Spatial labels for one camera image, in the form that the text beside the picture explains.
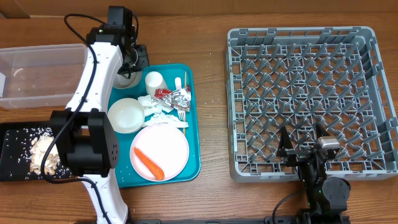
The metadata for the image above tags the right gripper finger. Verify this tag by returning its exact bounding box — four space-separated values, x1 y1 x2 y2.
276 126 294 157
315 123 330 139

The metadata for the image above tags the grey bowl with rice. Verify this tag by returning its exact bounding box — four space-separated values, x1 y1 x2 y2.
113 71 142 89

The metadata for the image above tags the white bowl with peanuts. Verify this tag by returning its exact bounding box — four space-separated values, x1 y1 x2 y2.
108 98 145 134

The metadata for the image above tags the orange carrot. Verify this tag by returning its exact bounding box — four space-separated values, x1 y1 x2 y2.
134 147 165 180

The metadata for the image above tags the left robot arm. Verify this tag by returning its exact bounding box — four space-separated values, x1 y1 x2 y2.
41 6 149 223

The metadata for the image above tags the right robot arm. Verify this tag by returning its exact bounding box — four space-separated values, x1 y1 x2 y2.
272 124 351 224

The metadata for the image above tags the grey dishwasher rack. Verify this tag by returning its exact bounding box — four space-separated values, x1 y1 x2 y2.
225 26 397 183

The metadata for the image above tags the food waste pile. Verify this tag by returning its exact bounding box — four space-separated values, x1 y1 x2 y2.
16 127 72 179

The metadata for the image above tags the white paper cup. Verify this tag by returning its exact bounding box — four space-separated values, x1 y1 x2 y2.
145 72 168 97

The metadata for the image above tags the red sauce packet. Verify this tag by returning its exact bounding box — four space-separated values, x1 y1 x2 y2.
154 88 172 99

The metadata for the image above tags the wooden chopstick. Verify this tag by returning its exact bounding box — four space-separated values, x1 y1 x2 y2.
182 72 187 136

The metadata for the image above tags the crumpled white napkin upper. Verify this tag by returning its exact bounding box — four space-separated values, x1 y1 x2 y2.
137 95 173 116

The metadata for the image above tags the crumpled white napkin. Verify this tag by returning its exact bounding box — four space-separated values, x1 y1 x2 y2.
137 95 173 116
142 113 189 128

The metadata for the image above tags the crumpled aluminium foil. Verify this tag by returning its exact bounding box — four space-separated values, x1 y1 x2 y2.
154 86 192 111

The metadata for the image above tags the teal plastic tray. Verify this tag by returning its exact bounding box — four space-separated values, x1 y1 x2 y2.
115 63 201 188

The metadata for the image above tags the crumpled white napkin lower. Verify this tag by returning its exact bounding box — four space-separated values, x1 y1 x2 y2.
142 113 189 128

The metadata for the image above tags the white plastic fork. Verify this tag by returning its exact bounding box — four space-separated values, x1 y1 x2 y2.
175 77 186 121

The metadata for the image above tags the white round plate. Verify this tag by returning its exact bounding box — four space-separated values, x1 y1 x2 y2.
130 124 190 182

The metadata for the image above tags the clear plastic bin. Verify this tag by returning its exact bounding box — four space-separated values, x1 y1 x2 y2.
1 44 87 109

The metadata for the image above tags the black plastic bin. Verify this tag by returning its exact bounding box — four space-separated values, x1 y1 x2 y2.
0 121 78 182

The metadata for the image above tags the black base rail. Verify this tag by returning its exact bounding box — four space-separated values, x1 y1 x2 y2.
124 216 352 224

